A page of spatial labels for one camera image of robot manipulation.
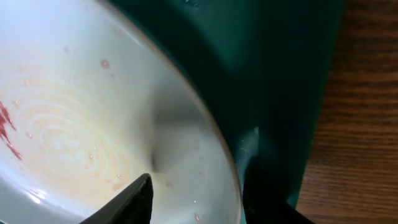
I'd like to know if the light blue plate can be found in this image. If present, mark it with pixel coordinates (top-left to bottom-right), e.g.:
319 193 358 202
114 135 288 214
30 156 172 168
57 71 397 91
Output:
1 0 242 224

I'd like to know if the teal plastic serving tray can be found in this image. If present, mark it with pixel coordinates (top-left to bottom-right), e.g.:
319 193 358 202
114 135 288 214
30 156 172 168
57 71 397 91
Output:
113 0 344 209

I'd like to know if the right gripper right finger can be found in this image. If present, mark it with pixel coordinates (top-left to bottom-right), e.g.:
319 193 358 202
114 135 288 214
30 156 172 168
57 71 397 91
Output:
243 158 314 224

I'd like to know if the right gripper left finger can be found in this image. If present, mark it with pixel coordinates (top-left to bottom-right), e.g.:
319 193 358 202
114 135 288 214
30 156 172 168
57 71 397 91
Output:
80 173 154 224

